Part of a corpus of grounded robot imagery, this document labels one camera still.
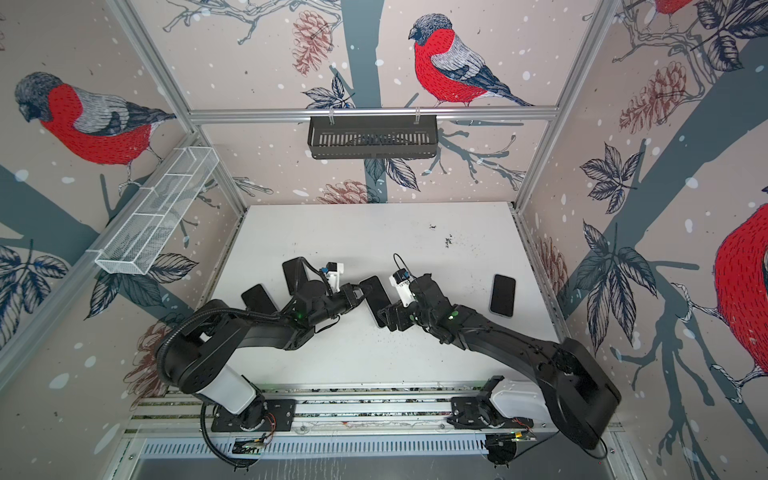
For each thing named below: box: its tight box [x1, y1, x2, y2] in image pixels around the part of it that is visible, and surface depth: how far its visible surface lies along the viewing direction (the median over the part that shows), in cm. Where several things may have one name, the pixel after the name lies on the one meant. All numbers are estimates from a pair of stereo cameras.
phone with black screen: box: [359, 275, 392, 327], surface depth 87 cm
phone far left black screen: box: [240, 284, 277, 314], surface depth 98 cm
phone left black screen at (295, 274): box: [282, 256, 308, 296], surface depth 103 cm
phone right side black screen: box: [490, 274, 516, 317], surface depth 100 cm
